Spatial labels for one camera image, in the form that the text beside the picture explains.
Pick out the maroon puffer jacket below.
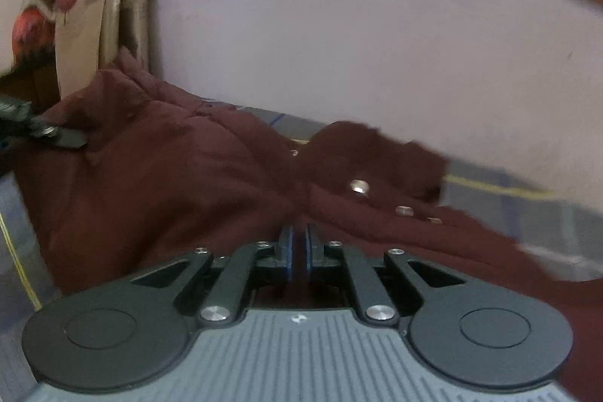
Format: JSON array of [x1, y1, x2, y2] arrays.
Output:
[[14, 46, 603, 402]]

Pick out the floral beige curtain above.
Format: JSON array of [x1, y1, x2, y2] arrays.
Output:
[[53, 0, 158, 104]]

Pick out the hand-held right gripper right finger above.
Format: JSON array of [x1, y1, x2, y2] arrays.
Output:
[[305, 223, 466, 327]]

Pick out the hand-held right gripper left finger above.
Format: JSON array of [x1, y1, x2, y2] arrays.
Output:
[[131, 226, 295, 327]]

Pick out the grey plaid bed sheet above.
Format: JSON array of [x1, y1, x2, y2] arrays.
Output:
[[0, 101, 603, 402]]

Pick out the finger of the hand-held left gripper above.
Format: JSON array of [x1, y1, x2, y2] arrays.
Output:
[[28, 118, 88, 150]]

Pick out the orange fuzzy decoration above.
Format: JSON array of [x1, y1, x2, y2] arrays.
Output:
[[10, 0, 61, 70]]

